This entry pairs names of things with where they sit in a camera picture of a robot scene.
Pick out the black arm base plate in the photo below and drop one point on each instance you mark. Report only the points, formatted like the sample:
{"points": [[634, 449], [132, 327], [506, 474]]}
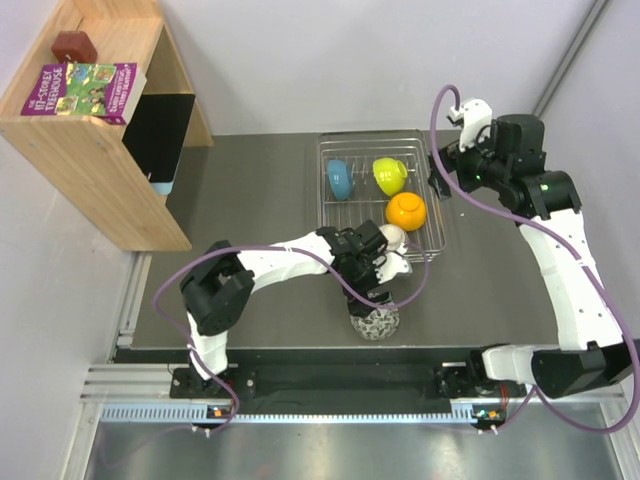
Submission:
{"points": [[342, 381]]}

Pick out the black white patterned bowl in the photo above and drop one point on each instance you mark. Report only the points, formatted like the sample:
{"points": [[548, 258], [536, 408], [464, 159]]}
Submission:
{"points": [[377, 325]]}

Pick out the metal wire dish rack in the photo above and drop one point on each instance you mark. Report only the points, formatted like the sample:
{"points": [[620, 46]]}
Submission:
{"points": [[358, 150]]}

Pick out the wooden shelf unit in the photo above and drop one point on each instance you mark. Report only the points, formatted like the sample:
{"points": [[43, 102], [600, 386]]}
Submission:
{"points": [[84, 157]]}

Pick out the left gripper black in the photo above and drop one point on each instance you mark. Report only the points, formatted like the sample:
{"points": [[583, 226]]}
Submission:
{"points": [[378, 298]]}

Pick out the lime green bowl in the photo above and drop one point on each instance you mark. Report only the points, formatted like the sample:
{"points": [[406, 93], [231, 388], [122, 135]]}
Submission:
{"points": [[390, 175]]}

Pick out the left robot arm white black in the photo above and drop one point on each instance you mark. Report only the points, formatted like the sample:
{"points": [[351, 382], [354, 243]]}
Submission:
{"points": [[216, 292]]}

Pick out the patterned beige upturned bowl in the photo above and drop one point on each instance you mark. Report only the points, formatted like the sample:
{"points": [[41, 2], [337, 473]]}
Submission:
{"points": [[396, 237]]}

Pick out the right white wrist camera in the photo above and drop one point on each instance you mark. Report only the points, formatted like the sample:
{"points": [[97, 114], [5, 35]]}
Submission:
{"points": [[474, 117]]}

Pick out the purple treehouse book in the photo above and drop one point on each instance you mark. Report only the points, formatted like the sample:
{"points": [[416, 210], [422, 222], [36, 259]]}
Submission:
{"points": [[109, 92]]}

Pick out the aluminium rail frame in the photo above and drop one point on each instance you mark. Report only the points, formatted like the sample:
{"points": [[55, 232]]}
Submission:
{"points": [[130, 428]]}

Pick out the dark red block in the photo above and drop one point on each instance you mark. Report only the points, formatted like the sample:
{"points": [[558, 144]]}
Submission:
{"points": [[74, 46]]}

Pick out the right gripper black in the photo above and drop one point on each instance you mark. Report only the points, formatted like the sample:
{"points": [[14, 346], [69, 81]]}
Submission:
{"points": [[437, 180]]}

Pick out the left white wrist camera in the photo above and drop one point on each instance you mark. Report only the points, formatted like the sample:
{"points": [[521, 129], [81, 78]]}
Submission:
{"points": [[391, 265]]}

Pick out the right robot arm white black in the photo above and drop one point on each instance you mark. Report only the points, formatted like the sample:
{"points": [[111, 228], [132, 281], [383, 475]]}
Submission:
{"points": [[547, 211]]}

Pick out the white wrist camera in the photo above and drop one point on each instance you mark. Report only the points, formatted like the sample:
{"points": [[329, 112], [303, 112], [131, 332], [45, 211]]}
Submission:
{"points": [[391, 265], [474, 117]]}

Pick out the orange yellow bowl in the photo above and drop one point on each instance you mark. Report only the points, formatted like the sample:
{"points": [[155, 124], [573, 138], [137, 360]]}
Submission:
{"points": [[406, 210]]}

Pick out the blue bowl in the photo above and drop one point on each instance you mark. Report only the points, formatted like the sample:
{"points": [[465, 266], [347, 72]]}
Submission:
{"points": [[340, 179]]}

